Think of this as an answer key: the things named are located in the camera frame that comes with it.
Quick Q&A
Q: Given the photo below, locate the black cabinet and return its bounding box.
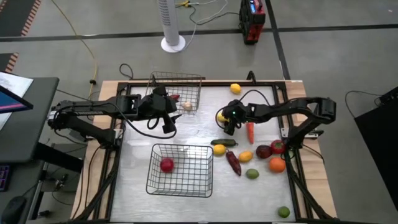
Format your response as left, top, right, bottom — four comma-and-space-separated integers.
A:
354, 86, 398, 211

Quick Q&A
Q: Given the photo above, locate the black wire basket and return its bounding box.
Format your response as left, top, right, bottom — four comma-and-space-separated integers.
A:
146, 142, 215, 198
145, 71, 203, 116

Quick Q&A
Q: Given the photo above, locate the orange carrot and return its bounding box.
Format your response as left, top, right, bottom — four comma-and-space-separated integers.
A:
246, 121, 256, 145

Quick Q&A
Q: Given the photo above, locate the black computer mouse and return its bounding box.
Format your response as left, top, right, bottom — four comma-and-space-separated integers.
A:
1, 195, 28, 224

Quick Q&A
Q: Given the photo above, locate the dark red chili pepper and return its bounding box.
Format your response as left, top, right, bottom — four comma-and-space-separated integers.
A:
225, 149, 243, 177

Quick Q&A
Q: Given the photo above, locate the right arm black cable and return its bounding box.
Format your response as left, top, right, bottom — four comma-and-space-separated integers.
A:
215, 89, 272, 130

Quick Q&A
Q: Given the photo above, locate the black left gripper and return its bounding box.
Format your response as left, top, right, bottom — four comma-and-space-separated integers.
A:
139, 84, 183, 134

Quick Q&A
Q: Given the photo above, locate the orange yellow mango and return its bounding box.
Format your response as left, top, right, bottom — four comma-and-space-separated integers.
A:
238, 150, 254, 163

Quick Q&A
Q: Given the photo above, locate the black mat orange striped edge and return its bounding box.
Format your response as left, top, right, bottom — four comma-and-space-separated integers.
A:
0, 0, 42, 38
0, 52, 20, 74

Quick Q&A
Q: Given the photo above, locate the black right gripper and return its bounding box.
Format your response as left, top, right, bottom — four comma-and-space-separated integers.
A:
224, 99, 251, 136

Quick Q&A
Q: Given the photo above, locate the dark red apple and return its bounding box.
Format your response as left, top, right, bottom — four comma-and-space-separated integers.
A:
256, 144, 273, 159

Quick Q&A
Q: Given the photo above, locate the red black power station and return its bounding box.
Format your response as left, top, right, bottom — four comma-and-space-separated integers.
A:
238, 0, 267, 45

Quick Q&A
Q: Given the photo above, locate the dark green cucumber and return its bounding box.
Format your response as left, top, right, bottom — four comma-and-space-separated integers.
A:
210, 138, 238, 147

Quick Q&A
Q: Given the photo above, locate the orange fruit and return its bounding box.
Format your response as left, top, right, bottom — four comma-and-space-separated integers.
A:
269, 156, 287, 174

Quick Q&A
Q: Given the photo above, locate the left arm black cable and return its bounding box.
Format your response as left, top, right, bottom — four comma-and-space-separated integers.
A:
107, 101, 178, 140

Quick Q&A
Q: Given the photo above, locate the bright red apple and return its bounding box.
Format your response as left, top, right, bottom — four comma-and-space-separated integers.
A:
159, 157, 175, 174

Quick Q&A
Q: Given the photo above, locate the white paper sheet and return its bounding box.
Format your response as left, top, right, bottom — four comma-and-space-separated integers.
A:
0, 72, 34, 130

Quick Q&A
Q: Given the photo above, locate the white tower fan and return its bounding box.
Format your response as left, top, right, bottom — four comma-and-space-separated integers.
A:
157, 0, 187, 54

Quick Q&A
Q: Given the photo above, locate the white floor cable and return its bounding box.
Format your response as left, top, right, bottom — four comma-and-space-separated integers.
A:
178, 0, 229, 52

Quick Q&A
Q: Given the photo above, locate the yellow floor cable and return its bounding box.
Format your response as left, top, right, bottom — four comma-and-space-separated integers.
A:
51, 0, 99, 97

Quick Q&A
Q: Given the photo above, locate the black metal table frame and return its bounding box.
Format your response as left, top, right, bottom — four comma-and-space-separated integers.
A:
74, 79, 338, 224

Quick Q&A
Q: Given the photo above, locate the black floor cable loop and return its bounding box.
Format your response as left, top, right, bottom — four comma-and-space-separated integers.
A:
119, 63, 134, 80

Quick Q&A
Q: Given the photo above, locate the monitor with blue screen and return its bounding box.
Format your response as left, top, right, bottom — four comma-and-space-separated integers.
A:
0, 85, 34, 114

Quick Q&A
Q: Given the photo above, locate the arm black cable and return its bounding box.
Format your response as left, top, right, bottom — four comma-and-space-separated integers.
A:
107, 101, 178, 140
215, 89, 272, 130

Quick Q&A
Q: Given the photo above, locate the black desk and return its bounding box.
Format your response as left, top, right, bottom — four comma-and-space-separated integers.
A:
0, 77, 85, 175

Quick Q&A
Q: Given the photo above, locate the keyboard with blue light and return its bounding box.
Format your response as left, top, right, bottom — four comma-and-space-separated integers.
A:
0, 164, 12, 192

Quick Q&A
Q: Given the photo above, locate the thin black cable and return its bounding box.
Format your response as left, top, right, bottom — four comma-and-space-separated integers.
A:
344, 90, 384, 119

